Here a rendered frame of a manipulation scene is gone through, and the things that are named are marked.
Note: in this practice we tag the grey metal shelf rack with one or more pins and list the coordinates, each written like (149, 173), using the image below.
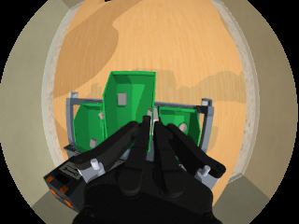
(205, 108)

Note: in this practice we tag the green bin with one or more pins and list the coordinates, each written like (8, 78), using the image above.
(140, 88)
(88, 125)
(177, 115)

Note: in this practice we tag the black case with orange latches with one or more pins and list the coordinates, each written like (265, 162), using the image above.
(66, 183)

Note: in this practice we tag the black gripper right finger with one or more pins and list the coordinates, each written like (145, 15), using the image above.
(191, 156)

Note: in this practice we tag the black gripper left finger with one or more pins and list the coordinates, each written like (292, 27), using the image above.
(100, 159)

